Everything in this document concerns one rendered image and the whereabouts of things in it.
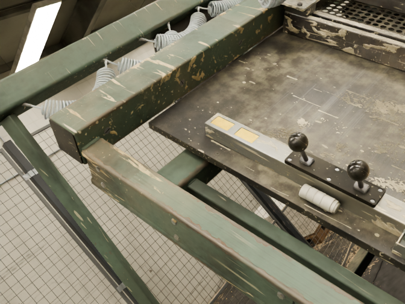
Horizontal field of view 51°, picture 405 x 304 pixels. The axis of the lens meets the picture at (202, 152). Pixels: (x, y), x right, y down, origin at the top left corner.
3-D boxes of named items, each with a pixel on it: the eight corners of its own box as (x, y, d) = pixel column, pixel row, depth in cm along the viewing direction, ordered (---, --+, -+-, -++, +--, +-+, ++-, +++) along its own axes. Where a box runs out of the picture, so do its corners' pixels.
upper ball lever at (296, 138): (311, 174, 89) (299, 151, 77) (295, 166, 91) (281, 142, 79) (320, 159, 89) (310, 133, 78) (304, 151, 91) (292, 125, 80)
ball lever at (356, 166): (366, 202, 83) (362, 181, 71) (348, 193, 85) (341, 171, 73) (375, 185, 83) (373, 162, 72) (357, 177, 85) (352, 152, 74)
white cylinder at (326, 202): (297, 198, 88) (332, 218, 84) (299, 189, 86) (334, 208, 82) (305, 190, 90) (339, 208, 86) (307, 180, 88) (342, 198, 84)
